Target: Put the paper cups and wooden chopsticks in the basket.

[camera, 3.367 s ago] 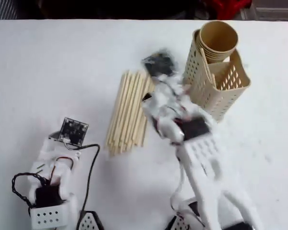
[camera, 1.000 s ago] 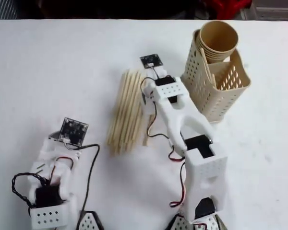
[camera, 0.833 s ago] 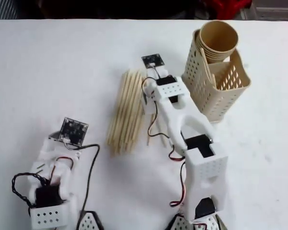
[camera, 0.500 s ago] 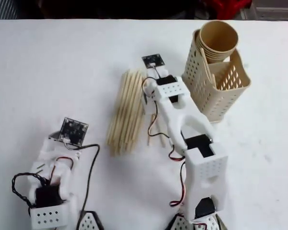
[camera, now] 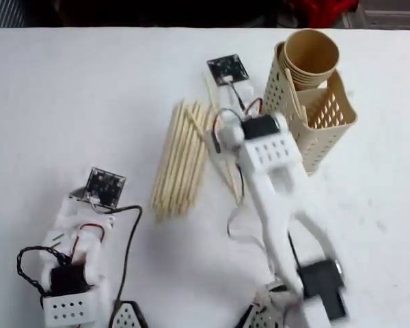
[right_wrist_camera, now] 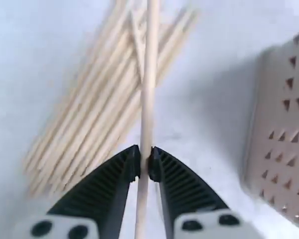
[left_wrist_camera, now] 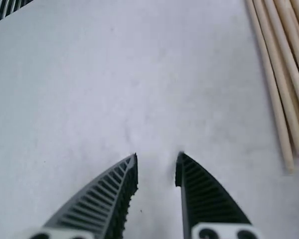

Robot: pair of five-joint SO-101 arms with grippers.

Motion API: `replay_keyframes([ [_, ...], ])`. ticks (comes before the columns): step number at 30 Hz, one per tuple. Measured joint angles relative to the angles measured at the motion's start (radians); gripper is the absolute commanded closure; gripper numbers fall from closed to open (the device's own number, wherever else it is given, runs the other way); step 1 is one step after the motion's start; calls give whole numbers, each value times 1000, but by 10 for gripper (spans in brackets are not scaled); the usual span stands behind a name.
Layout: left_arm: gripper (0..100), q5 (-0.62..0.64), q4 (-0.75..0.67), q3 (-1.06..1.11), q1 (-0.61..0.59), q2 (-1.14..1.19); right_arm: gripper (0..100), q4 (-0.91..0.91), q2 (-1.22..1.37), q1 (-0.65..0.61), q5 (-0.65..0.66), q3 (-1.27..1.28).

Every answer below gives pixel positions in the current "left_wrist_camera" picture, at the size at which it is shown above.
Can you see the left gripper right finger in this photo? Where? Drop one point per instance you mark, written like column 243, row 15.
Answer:
column 204, row 196

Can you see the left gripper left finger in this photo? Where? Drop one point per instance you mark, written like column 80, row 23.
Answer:
column 107, row 199

